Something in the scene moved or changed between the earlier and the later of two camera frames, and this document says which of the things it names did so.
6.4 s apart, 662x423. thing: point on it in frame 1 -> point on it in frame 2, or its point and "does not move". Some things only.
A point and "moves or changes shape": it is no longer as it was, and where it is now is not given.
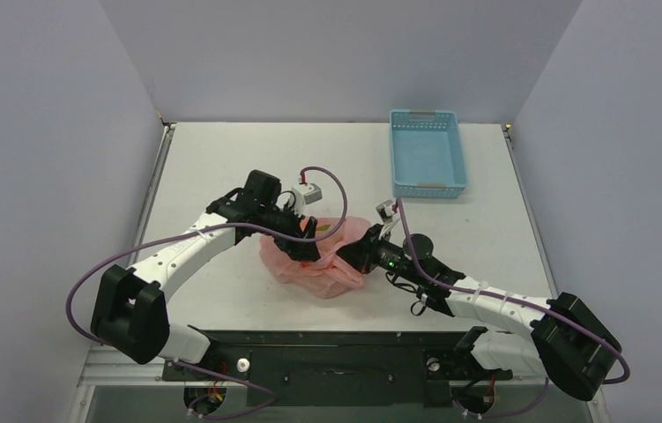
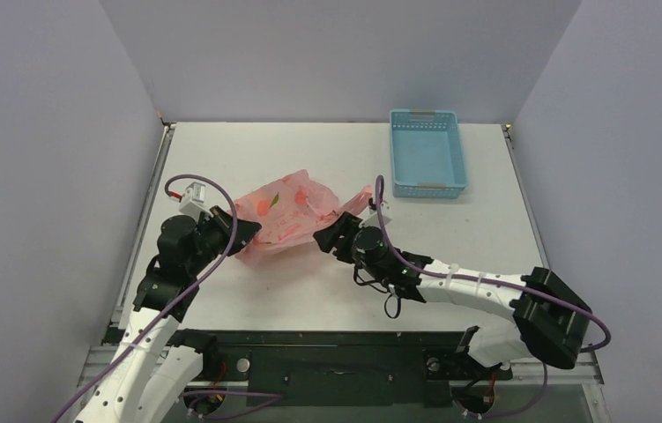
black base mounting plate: x=337 y=367 does not move
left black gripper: x=296 y=218 -> x=221 y=220
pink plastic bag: x=331 y=275 moves or changes shape
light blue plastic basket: x=427 y=154 does not move
